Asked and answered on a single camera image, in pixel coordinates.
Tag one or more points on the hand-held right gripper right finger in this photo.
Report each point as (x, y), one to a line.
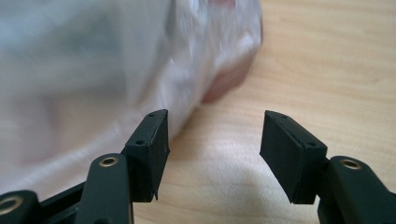
(292, 158)

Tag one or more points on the translucent white plastic bag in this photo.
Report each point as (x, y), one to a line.
(102, 81)

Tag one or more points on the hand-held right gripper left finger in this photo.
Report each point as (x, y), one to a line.
(149, 155)

